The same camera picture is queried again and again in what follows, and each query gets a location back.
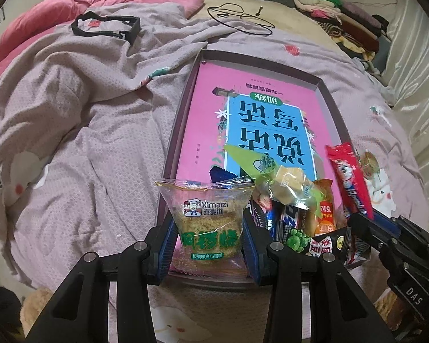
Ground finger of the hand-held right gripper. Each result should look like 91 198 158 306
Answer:
348 213 391 255
373 209 409 234

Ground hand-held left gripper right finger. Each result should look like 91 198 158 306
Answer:
241 212 396 343

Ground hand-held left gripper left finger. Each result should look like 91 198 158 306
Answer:
25 218 178 343

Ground dark blue cookie packet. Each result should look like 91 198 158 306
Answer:
250 202 277 238

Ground orange bread packet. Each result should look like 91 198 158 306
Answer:
305 179 347 236

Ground clear cake packet green print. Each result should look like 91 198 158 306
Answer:
154 179 256 276

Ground black snack packet green peas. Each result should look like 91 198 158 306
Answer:
284 227 351 260

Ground brown chocolate bar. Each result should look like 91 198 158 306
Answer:
275 204 306 244

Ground long red snack packet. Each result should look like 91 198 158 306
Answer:
325 143 375 220

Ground lime green cake packet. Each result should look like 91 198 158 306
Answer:
223 143 324 210

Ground blue snack packet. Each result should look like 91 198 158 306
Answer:
209 166 238 183

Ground pink printed box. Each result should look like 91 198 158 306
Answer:
156 48 358 286

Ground tan plush toy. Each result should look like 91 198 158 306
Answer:
19 288 56 333

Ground cream curtain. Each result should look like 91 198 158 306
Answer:
386 0 429 194

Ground white crumpled garment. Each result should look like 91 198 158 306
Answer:
359 57 397 104

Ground mauve printed blanket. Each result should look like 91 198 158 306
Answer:
0 2 429 343

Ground pile of folded clothes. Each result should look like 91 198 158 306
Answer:
293 0 390 61

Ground black cable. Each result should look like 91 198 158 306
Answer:
206 3 275 37

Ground black plastic frame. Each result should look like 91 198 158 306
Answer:
71 13 141 47

